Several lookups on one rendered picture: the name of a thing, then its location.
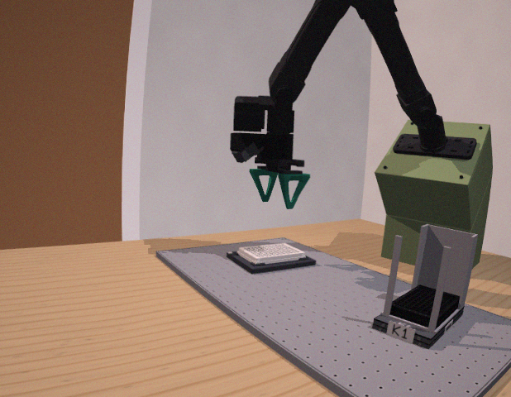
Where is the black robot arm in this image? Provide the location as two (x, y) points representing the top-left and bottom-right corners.
(230, 0), (477, 163)

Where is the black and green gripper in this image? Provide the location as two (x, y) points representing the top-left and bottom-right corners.
(250, 134), (310, 209)

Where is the white well plate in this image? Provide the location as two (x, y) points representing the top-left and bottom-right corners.
(237, 243), (306, 264)

